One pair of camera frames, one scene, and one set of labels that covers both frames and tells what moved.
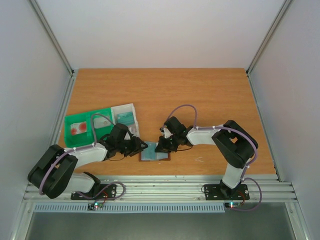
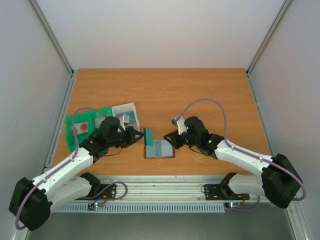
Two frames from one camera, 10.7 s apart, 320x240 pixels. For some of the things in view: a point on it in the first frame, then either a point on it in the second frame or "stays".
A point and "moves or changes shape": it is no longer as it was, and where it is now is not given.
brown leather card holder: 149,154 moves or changes shape
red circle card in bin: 78,128 stays
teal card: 149,153 -> 148,137
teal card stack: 127,118 stays
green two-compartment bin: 78,128 stays
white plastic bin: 125,114 stays
